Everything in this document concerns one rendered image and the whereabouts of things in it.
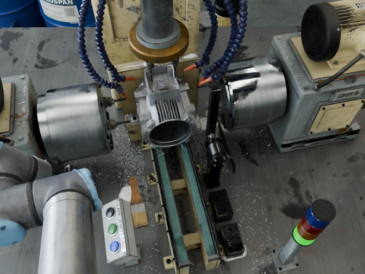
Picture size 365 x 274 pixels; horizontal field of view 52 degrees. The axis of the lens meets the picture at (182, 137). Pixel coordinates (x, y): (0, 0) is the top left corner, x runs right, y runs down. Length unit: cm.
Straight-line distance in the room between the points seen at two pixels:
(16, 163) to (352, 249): 111
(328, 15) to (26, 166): 93
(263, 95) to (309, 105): 17
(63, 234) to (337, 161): 121
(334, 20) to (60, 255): 99
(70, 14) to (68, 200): 221
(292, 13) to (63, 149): 267
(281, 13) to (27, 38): 220
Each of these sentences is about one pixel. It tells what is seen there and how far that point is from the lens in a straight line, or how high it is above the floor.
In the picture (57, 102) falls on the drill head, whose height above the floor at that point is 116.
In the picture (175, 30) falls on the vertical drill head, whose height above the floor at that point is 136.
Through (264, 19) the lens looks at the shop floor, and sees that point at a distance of 341.
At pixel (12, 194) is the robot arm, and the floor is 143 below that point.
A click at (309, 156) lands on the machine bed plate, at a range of 158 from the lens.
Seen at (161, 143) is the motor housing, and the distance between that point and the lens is 135.
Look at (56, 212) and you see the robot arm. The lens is 68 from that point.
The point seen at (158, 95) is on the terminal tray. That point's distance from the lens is 125.
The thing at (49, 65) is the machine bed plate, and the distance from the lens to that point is 191.
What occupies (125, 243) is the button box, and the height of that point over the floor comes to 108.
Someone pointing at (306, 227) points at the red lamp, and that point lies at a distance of 106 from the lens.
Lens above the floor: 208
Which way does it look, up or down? 56 degrees down
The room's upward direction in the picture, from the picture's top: straight up
